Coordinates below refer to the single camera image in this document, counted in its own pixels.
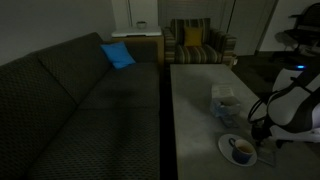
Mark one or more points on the blue Twinings tea sachet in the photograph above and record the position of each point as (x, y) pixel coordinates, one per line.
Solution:
(267, 154)

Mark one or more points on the blue cushion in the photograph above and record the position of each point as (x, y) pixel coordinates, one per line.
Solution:
(118, 55)

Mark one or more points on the white plate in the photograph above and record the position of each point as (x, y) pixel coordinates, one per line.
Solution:
(226, 150)

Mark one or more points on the dark grey sofa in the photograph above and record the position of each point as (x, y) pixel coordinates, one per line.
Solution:
(67, 113)

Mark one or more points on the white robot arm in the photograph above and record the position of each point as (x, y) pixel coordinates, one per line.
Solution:
(291, 112)

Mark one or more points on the blue tea bag box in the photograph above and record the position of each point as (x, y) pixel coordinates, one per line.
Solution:
(223, 101)

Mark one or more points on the striped armchair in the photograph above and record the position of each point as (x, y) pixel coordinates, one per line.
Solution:
(217, 46)

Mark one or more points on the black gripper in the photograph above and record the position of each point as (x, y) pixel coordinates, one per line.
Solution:
(259, 132)

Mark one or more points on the white top side table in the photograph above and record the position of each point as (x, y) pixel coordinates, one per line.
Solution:
(134, 34)

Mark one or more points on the yellow cushion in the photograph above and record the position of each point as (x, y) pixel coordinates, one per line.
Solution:
(193, 36)

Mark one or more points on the black office chair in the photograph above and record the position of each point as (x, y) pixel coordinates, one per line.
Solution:
(298, 29)

